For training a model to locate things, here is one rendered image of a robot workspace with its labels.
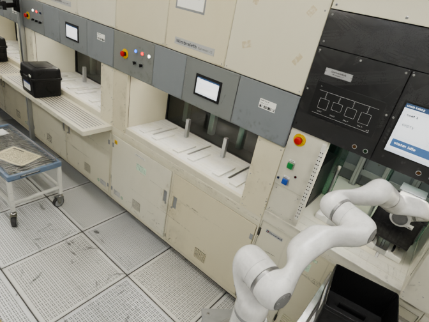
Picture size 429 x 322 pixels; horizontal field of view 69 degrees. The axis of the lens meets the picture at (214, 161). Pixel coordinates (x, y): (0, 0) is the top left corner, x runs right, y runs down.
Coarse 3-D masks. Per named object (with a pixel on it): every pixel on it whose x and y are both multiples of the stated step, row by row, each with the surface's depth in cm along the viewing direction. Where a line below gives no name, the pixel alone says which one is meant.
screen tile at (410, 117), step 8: (408, 112) 126; (408, 120) 126; (416, 120) 125; (424, 120) 123; (400, 128) 129; (424, 128) 124; (400, 136) 130; (408, 136) 128; (416, 136) 126; (424, 136) 124; (424, 144) 125
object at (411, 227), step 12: (408, 192) 157; (420, 192) 158; (372, 216) 166; (384, 216) 162; (384, 228) 163; (396, 228) 159; (408, 228) 156; (420, 228) 152; (396, 240) 161; (408, 240) 157
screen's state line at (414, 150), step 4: (392, 140) 132; (396, 140) 131; (392, 144) 132; (396, 144) 131; (400, 144) 130; (404, 144) 130; (408, 144) 129; (400, 148) 131; (404, 148) 130; (408, 148) 129; (412, 148) 128; (416, 148) 127; (420, 148) 126; (412, 152) 128; (416, 152) 128; (420, 152) 127; (424, 152) 126; (428, 152) 125; (420, 156) 127; (424, 156) 126; (428, 156) 125
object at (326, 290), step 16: (336, 272) 147; (352, 272) 143; (336, 288) 150; (352, 288) 146; (368, 288) 142; (384, 288) 138; (320, 304) 135; (336, 304) 146; (352, 304) 147; (368, 304) 145; (384, 304) 141; (320, 320) 127; (336, 320) 124; (352, 320) 120; (368, 320) 141; (384, 320) 139
